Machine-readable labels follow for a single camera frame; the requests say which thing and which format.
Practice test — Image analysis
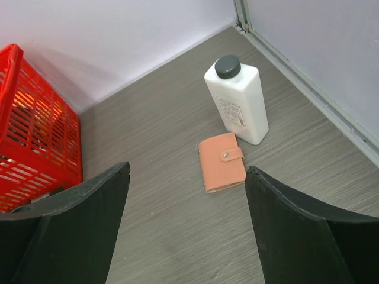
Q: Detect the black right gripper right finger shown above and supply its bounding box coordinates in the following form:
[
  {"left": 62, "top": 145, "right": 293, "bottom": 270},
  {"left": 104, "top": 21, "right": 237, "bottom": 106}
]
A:
[{"left": 245, "top": 166, "right": 378, "bottom": 283}]

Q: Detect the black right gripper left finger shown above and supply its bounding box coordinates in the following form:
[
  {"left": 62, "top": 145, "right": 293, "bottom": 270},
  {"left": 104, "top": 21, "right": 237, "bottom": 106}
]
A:
[{"left": 1, "top": 162, "right": 130, "bottom": 283}]

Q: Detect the white bottle with black cap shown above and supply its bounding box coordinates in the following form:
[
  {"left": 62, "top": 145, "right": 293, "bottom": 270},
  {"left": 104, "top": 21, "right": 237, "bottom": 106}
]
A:
[{"left": 204, "top": 54, "right": 269, "bottom": 145}]

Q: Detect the aluminium frame rail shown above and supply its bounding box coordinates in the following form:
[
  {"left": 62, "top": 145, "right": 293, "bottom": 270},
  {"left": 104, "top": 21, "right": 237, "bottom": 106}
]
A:
[{"left": 234, "top": 1, "right": 378, "bottom": 166}]

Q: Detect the red plastic shopping basket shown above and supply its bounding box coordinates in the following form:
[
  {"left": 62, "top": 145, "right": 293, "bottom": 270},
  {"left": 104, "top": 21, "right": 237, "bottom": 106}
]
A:
[{"left": 1, "top": 44, "right": 83, "bottom": 213}]

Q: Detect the pink leather card holder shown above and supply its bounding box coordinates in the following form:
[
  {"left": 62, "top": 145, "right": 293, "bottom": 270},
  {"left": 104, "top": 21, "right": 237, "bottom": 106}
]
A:
[{"left": 198, "top": 133, "right": 246, "bottom": 193}]

